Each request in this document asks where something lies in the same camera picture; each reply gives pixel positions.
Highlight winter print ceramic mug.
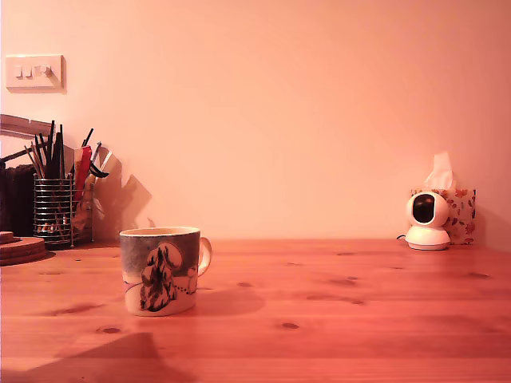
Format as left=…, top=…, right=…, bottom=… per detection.
left=118, top=226, right=213, bottom=318

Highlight metal tongs with black tip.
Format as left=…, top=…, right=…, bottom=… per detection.
left=89, top=140, right=112, bottom=180

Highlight red kitchen tool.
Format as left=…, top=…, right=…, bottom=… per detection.
left=73, top=145, right=94, bottom=203

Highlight pale flat kitchen tool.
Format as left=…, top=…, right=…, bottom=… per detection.
left=73, top=195, right=105, bottom=231

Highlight white tissue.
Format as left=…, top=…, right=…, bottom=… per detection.
left=423, top=150, right=457, bottom=191

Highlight black flat spatula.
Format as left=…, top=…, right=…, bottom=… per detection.
left=51, top=123, right=66, bottom=180

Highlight floral tissue box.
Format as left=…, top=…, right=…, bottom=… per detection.
left=410, top=188, right=477, bottom=245

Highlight thin black stick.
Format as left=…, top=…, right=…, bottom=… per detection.
left=47, top=119, right=56, bottom=180

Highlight black chopstick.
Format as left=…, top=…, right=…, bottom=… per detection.
left=34, top=133, right=50, bottom=180

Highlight wooden chopstick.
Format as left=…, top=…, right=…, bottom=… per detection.
left=23, top=141, right=45, bottom=180

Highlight large round cork trivet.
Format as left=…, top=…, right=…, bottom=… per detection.
left=0, top=235, right=46, bottom=267

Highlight dark ribbed basket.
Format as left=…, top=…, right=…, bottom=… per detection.
left=0, top=165, right=37, bottom=237

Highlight dark metal rod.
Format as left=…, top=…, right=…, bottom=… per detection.
left=0, top=148, right=33, bottom=168

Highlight small white round camera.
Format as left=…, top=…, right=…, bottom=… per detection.
left=404, top=190, right=452, bottom=251

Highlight wire kitchen tool rack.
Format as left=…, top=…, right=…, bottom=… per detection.
left=32, top=172, right=97, bottom=251

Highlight white wall switch plate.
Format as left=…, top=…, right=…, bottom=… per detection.
left=5, top=54, right=68, bottom=95

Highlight grey shelf rail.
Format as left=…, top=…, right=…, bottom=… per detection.
left=0, top=113, right=56, bottom=141

